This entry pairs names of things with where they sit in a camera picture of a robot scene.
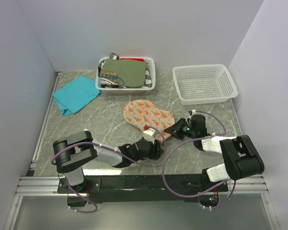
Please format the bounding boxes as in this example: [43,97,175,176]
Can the white empty mesh basket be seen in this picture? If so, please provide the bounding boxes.
[172,64,238,105]

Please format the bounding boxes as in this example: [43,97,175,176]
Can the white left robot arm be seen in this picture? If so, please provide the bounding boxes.
[51,131,165,193]

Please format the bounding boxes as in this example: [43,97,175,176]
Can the floral pink bra laundry bag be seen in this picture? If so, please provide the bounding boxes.
[123,100,176,139]

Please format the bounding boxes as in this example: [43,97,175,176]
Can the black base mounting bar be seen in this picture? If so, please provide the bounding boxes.
[57,173,229,207]

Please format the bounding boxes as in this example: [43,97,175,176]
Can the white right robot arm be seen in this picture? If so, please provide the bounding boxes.
[165,114,264,191]

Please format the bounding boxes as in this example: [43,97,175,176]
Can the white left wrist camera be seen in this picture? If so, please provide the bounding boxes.
[143,125,158,144]

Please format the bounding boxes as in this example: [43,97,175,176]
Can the white clothes basket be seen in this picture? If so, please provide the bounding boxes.
[95,57,156,95]

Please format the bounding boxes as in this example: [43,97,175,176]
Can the black grey striped garment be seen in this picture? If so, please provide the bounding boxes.
[97,53,152,88]

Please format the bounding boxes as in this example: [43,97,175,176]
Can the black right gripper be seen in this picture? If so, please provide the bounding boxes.
[164,117,196,140]

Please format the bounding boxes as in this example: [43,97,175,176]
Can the aluminium rail frame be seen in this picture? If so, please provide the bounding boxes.
[2,70,279,230]

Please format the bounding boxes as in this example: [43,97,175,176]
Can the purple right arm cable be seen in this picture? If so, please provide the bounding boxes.
[162,109,236,209]

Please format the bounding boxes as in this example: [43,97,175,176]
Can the green printed t-shirt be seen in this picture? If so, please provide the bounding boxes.
[99,59,146,88]

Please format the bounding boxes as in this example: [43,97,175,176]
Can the teal folded cloth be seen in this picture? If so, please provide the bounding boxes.
[52,75,100,116]

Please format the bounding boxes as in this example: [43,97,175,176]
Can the red garment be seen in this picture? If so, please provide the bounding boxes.
[121,57,145,62]

